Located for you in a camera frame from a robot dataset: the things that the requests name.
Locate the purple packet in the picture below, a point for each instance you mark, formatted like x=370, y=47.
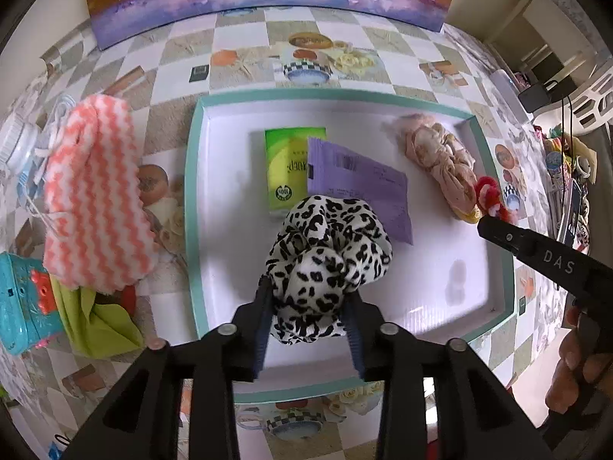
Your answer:
x=364, y=187

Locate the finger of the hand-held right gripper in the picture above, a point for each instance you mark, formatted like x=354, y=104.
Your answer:
x=503, y=235

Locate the white plastic case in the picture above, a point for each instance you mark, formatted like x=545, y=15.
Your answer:
x=507, y=96

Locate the black box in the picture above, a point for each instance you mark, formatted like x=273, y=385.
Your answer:
x=536, y=96

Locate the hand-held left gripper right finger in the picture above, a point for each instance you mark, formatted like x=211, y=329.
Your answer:
x=355, y=342

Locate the red tape roll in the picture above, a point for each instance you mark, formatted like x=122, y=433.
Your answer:
x=128, y=299

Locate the pink floral scrunchie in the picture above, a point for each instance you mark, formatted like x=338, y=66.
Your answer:
x=431, y=158

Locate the pink white striped fuzzy sock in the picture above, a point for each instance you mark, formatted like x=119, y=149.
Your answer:
x=100, y=187

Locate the white tray with teal rim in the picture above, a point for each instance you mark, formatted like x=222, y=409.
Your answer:
x=445, y=306

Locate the green tissue pack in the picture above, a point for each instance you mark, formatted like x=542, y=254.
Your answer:
x=285, y=163

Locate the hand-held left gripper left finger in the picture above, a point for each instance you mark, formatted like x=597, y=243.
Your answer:
x=263, y=328

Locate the leopard print scrunchie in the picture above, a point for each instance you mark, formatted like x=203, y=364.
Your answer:
x=325, y=258

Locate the flower painting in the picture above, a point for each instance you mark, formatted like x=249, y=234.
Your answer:
x=268, y=5

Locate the lime green cloth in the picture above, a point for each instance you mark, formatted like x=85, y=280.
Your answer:
x=100, y=330

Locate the white pill bottle green label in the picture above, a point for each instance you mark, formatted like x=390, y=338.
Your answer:
x=17, y=146

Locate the person's right hand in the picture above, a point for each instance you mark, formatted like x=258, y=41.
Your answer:
x=570, y=350

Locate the teal plastic box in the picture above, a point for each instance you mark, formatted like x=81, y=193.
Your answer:
x=24, y=302

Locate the pile of colourful small items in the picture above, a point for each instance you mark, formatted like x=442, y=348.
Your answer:
x=570, y=177

